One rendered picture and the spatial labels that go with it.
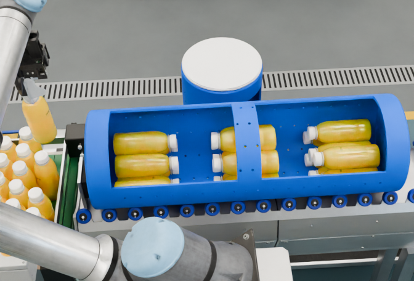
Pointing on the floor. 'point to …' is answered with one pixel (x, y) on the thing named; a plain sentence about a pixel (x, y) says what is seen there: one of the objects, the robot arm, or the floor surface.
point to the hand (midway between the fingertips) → (29, 93)
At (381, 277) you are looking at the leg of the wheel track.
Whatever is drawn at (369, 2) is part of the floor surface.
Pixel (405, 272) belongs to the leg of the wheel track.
